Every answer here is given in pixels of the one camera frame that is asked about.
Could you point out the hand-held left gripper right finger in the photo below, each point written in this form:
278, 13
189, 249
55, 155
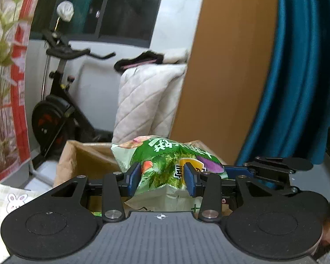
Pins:
189, 181

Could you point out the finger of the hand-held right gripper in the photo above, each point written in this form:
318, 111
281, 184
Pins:
238, 172
280, 162

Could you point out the brown cardboard box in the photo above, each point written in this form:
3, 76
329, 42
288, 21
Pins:
82, 156

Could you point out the wooden panel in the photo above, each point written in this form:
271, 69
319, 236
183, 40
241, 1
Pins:
225, 60

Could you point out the black exercise bike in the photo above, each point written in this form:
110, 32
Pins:
55, 121

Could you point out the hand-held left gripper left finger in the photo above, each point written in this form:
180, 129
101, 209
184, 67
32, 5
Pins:
134, 179

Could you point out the green snack bag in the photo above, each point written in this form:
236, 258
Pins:
165, 156

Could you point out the dark window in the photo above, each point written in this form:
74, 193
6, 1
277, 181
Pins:
112, 5

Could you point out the checked tablecloth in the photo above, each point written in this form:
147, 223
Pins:
0, 206

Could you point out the white cloth ball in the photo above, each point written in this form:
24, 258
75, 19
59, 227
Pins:
65, 11

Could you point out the white quilted blanket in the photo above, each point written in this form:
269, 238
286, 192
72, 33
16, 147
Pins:
145, 99

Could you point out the black and pink garment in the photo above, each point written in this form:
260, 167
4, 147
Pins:
139, 59

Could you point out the teal curtain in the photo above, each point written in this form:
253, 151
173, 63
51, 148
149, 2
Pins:
305, 60

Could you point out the plant print wall poster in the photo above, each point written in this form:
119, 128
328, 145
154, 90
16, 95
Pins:
5, 60

